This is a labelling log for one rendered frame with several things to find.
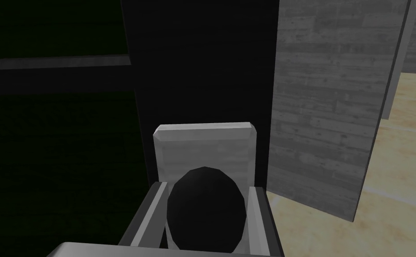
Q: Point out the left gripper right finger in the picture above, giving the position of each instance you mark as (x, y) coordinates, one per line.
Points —
(261, 221)

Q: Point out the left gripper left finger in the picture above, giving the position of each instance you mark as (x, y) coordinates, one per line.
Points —
(147, 217)

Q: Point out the black and grey door knob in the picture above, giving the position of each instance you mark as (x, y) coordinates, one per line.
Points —
(207, 210)

